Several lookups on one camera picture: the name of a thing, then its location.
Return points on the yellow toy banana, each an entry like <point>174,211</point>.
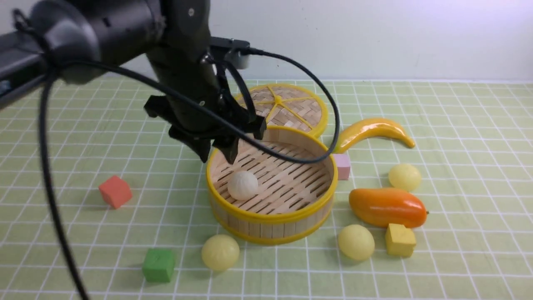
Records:
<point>372,128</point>

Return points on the green checkered tablecloth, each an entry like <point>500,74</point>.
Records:
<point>474,152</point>

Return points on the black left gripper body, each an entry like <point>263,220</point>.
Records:
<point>187,100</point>

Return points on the yellow bun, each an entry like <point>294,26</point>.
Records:
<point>220,252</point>
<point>356,242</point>
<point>404,176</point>

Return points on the pink wooden cube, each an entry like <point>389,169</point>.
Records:
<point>343,165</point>

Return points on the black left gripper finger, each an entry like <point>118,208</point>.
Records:
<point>201,147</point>
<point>229,147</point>

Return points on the bamboo steamer tray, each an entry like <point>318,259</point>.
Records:
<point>293,200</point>

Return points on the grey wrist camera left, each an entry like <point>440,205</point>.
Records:
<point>231,50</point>

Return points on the yellow wooden cube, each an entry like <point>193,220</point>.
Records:
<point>400,241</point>

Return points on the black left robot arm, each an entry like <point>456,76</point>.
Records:
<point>173,34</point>

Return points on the woven bamboo steamer lid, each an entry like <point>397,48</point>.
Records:
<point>290,106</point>

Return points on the orange toy mango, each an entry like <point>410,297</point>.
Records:
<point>380,207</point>

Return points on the red wooden cube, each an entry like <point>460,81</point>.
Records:
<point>115,191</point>

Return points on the white steamed bun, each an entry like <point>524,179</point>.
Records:
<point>242,185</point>

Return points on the green wooden cube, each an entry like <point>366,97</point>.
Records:
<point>158,265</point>

